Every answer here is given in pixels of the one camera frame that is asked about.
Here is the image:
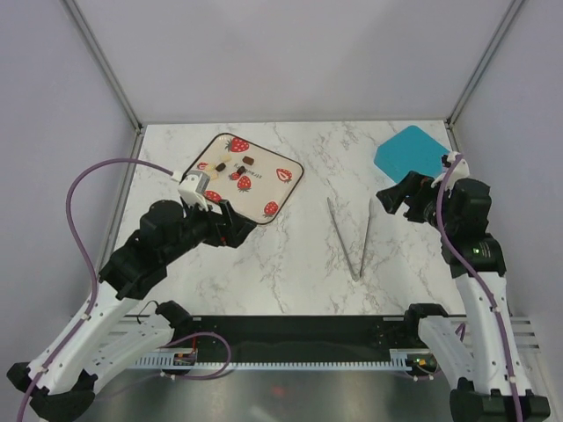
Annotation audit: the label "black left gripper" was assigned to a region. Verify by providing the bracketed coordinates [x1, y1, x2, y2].
[163, 196, 256, 264]

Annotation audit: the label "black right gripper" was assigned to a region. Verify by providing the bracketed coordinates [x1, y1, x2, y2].
[377, 170, 458, 234]

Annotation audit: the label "teal box lid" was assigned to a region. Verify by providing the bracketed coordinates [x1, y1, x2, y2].
[373, 126, 450, 183]

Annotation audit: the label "metal serving tongs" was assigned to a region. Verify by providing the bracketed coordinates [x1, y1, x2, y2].
[325, 196, 374, 282]

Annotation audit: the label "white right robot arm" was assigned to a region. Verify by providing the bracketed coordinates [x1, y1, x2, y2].
[376, 171, 551, 421]

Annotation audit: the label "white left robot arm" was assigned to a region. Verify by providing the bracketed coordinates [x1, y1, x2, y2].
[7, 200, 256, 421]

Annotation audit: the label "strawberry print tray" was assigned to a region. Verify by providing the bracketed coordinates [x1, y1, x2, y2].
[187, 133, 304, 225]

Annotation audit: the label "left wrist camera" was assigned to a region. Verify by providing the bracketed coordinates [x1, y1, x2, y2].
[179, 171, 210, 211]

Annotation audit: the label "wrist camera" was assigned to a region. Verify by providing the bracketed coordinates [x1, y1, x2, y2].
[179, 171, 210, 211]
[431, 151, 470, 191]

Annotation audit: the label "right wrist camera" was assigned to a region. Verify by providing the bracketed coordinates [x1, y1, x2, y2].
[431, 151, 470, 191]

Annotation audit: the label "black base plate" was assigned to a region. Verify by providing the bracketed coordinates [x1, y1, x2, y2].
[172, 316, 426, 364]

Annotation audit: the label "aluminium frame rail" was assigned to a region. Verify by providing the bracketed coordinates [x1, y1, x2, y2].
[65, 314, 542, 373]

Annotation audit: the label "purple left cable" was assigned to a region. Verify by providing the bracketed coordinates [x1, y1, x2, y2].
[16, 157, 181, 422]

